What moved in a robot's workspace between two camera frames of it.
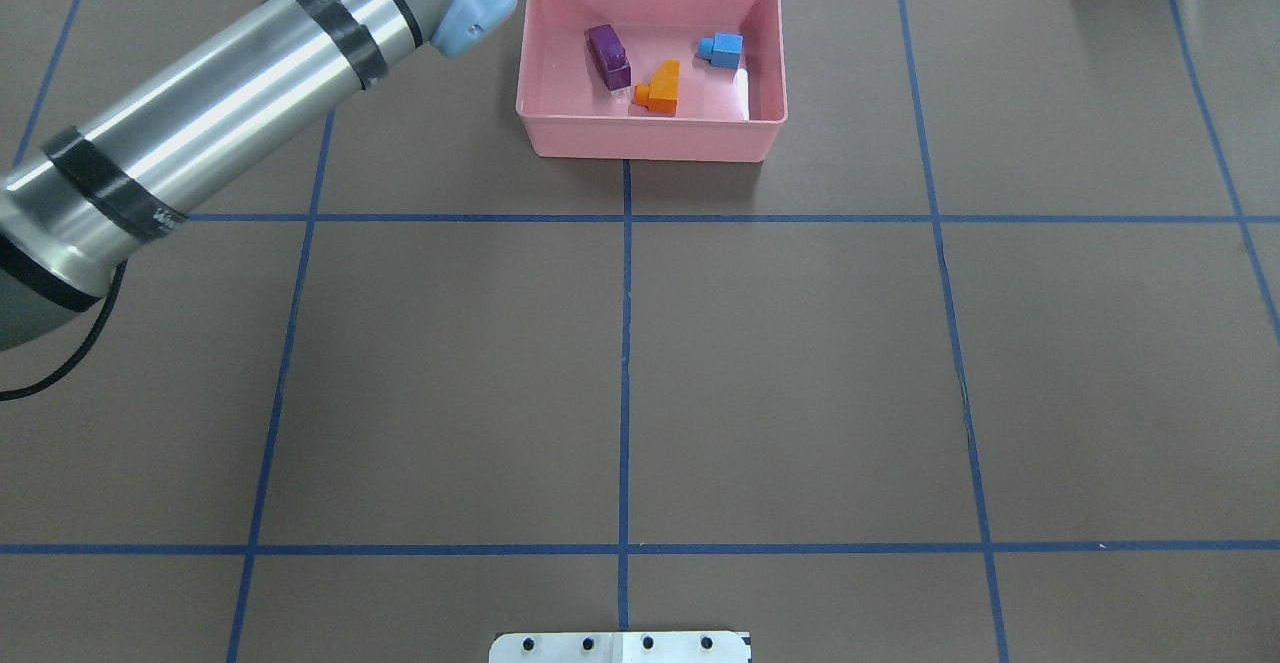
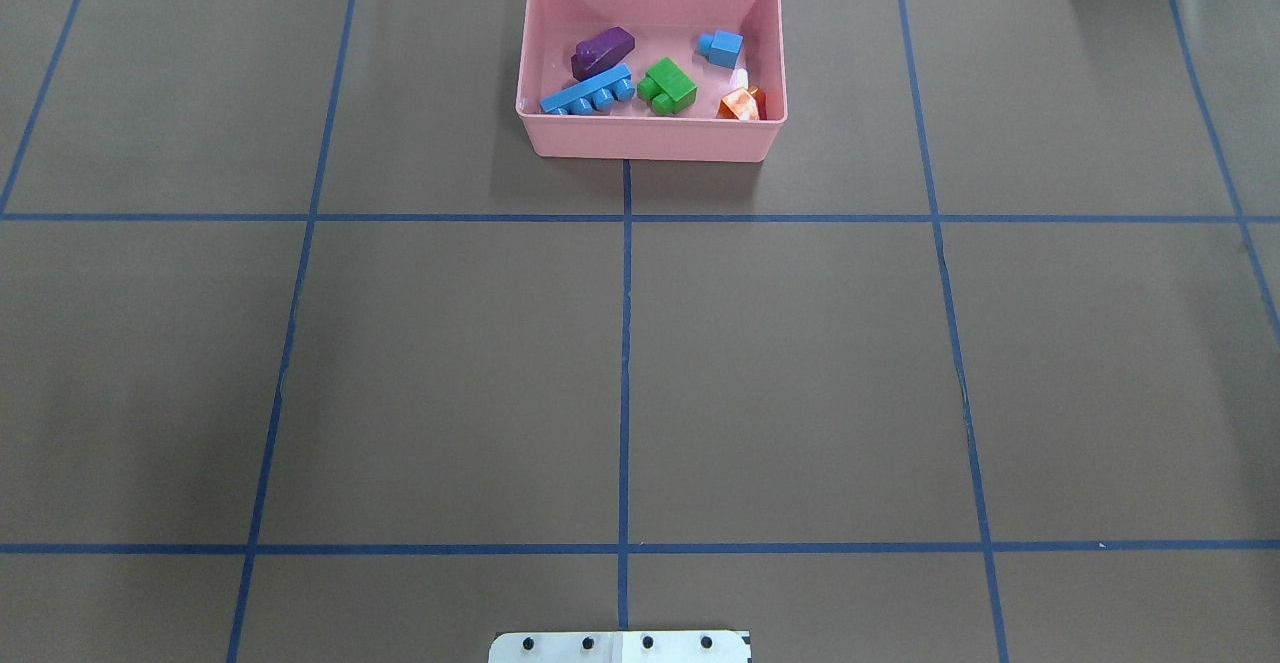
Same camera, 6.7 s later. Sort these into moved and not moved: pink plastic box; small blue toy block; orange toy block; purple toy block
Moved: orange toy block; purple toy block
Not moved: pink plastic box; small blue toy block
